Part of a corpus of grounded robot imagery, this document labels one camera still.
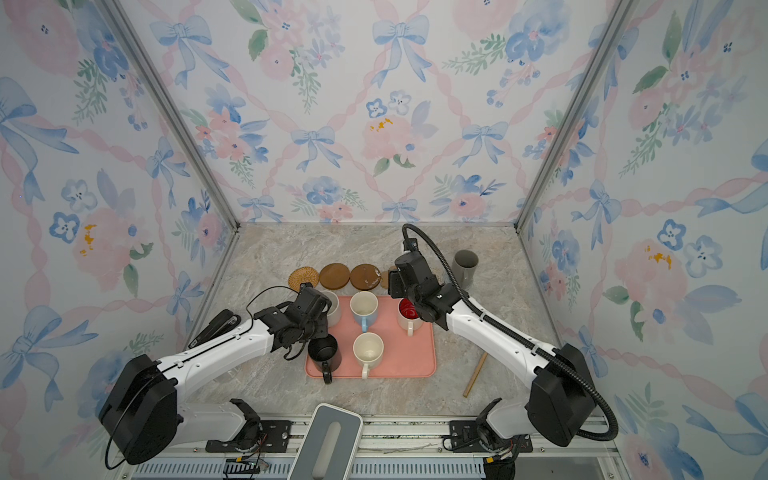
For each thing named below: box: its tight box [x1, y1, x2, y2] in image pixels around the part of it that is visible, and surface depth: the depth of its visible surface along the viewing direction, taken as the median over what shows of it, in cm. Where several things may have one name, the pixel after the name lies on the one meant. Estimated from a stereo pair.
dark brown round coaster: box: [350, 264, 382, 291], surface depth 106 cm
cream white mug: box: [353, 332, 385, 379], surface depth 81 cm
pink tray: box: [328, 296, 436, 378], surface depth 89 cm
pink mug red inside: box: [397, 297, 424, 337], surface depth 88 cm
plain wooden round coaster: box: [319, 263, 350, 290], surface depth 106 cm
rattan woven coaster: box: [288, 266, 319, 292], surface depth 106 cm
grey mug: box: [452, 249, 479, 290], surface depth 97 cm
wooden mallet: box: [463, 352, 488, 398], surface depth 85 cm
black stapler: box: [188, 309, 242, 349], surface depth 92 cm
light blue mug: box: [350, 291, 379, 333], surface depth 90 cm
